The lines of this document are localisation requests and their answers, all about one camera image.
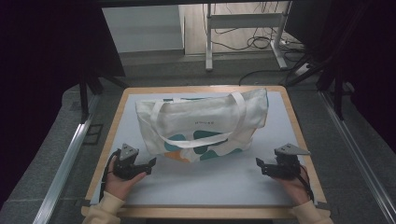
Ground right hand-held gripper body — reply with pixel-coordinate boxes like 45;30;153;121
261;143;312;181

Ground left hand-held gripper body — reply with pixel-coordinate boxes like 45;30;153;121
112;143;152;181

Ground white patterned tote bag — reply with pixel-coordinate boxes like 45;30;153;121
134;88;270;163

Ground person's left hand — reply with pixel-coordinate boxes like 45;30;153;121
103;155;148;202

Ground person's right hand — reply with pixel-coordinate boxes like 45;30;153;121
274;164;313;207

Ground grey table mat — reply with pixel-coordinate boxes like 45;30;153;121
90;91;318;208

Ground black metal stand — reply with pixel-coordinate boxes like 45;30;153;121
78;69;130;124
284;52;356;120

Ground white power strip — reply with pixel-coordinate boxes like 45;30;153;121
293;63;312;77

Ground black curtain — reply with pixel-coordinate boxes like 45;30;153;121
284;0;396;153

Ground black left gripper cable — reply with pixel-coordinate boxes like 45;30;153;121
98;148;122;203

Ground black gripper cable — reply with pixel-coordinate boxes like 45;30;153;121
295;166;316;203
98;148;122;203

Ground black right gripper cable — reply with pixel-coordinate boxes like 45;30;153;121
295;166;316;203

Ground aluminium rail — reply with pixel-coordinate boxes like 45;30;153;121
32;94;101;224
320;91;396;224

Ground black floor cables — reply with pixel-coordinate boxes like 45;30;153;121
204;1;312;87

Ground white metal desk frame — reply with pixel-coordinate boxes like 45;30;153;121
204;0;293;72

